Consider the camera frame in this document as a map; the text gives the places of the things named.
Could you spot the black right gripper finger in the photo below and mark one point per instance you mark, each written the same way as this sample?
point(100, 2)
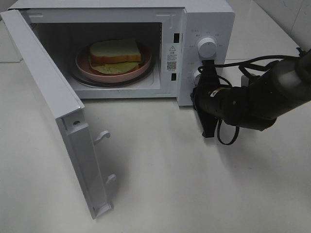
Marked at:
point(208, 123)
point(208, 70)

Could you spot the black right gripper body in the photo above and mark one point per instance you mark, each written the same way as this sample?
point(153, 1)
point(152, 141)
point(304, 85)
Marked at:
point(202, 98)

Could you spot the white microwave knob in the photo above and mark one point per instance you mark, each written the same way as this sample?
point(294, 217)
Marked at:
point(196, 77)
point(207, 46)

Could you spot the sandwich with white bread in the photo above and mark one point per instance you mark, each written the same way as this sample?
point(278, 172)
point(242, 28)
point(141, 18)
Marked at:
point(114, 56)

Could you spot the pink round plate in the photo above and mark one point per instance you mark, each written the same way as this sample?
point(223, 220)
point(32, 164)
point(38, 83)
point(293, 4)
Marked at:
point(92, 74)

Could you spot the white microwave door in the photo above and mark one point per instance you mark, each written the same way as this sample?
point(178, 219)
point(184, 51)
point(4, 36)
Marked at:
point(63, 106)

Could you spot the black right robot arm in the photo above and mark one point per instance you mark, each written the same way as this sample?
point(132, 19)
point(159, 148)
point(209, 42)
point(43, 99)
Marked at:
point(276, 84)

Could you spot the white warning label sticker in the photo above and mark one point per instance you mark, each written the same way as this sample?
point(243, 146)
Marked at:
point(172, 52)

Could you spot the white microwave oven body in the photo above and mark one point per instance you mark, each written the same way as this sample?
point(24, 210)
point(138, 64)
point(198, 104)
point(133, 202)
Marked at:
point(180, 34)

